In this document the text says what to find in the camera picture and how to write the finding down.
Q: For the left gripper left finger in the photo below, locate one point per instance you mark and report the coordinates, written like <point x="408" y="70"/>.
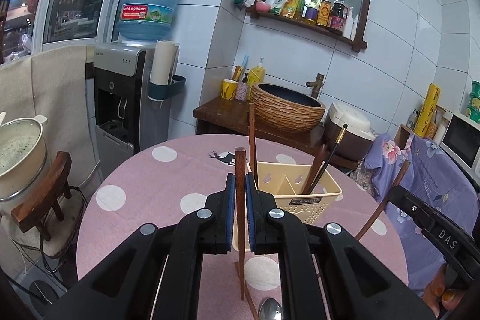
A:
<point x="155" y="273"/>

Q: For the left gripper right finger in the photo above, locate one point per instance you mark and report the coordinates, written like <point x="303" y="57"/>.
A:
<point x="325" y="272"/>

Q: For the brown wooden chopstick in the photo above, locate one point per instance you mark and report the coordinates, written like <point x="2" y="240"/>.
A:
<point x="381" y="206"/>
<point x="240" y="176"/>
<point x="252" y="142"/>
<point x="250" y="302"/>

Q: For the wooden handled steel spoon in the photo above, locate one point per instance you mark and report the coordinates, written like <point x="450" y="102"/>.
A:
<point x="315" y="167"/>

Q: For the right hand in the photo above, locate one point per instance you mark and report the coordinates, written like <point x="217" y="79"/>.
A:
<point x="436" y="294"/>

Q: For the steel spoon on table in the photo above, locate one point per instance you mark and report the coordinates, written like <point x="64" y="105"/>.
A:
<point x="270" y="309"/>

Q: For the pink polka dot tablecloth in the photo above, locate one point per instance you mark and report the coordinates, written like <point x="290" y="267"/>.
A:
<point x="162" y="184"/>

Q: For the cream plastic utensil holder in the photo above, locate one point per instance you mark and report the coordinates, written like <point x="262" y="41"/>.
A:
<point x="286" y="182"/>

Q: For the white microwave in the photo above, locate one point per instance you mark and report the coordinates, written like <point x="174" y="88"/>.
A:
<point x="461" y="142"/>

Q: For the yellow foil roll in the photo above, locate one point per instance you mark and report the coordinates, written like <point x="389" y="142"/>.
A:
<point x="427" y="110"/>

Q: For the brown white rice cooker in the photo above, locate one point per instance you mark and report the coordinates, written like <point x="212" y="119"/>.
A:
<point x="358" y="137"/>

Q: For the wooden stool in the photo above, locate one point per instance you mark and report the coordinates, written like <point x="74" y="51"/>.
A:
<point x="45" y="197"/>

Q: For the water dispenser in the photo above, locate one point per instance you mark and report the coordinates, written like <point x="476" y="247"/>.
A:
<point x="127" y="120"/>

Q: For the woven pattern basin sink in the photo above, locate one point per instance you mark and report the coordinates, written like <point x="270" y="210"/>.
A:
<point x="286" y="109"/>

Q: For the white pot on stool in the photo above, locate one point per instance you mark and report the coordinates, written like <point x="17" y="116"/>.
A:
<point x="23" y="154"/>

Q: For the brass faucet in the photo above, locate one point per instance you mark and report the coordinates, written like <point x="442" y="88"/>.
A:
<point x="316" y="85"/>

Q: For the yellow mug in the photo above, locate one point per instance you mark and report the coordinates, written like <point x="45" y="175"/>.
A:
<point x="228" y="89"/>

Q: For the yellow soap bottle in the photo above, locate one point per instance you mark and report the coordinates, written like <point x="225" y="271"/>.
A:
<point x="256" y="74"/>

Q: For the dark soy sauce bottle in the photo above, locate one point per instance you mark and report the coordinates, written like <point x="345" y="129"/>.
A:
<point x="337" y="17"/>

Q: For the yellow snack bag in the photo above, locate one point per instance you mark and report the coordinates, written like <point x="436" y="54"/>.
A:
<point x="289" y="8"/>

